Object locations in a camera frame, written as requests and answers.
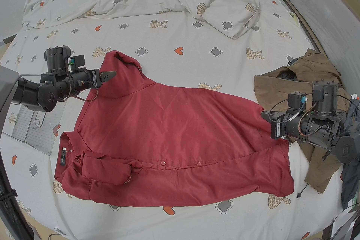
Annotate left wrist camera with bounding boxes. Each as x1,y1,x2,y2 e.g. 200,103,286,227
67,55,86,71

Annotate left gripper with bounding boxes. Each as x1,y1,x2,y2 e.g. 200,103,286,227
70,69,117,91

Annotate brown jacket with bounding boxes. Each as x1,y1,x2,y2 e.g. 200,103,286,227
254,49,353,198

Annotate dark grey garment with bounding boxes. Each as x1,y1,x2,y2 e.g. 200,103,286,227
340,98,360,210

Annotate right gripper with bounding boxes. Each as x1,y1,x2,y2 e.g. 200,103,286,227
271,111,303,140

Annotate clear plastic box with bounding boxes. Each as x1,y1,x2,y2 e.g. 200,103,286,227
11,73,66,156

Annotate black cable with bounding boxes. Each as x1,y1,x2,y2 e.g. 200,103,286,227
58,80,98,102
268,99,290,122

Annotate red shirt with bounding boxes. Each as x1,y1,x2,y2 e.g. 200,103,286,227
53,50,295,208

